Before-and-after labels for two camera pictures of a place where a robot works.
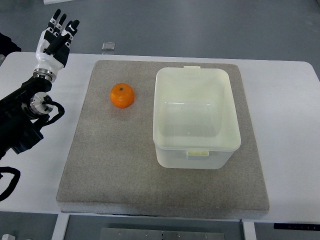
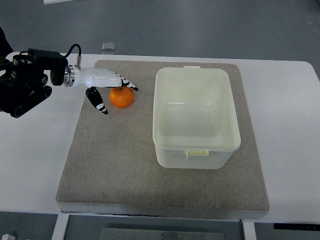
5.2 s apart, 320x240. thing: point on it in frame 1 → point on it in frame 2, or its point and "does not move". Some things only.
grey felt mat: [110, 168] does not move
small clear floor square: [108, 46] does not move
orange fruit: [122, 95] does not move
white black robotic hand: [53, 46] → [92, 78]
